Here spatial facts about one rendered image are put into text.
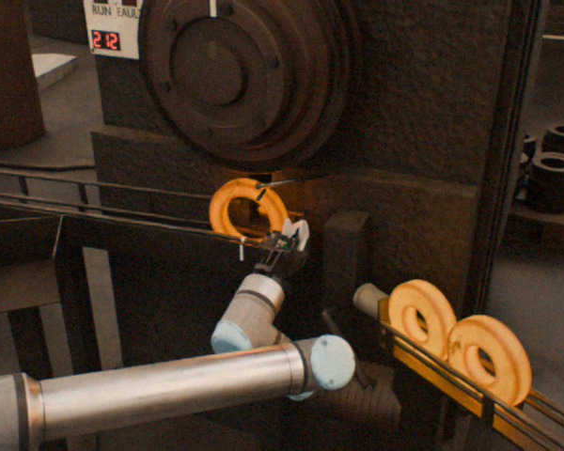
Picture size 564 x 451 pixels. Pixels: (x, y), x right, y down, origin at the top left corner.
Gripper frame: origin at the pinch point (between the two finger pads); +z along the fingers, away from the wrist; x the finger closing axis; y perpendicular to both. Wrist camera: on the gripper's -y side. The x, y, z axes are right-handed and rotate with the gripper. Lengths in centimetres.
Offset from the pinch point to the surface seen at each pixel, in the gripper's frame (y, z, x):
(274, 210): 5.2, -1.6, 5.5
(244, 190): 8.8, -0.6, 12.5
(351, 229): 6.2, -3.4, -13.0
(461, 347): 6.4, -25.2, -40.1
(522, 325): -100, 65, -50
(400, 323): -0.7, -18.5, -27.8
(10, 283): -6, -31, 62
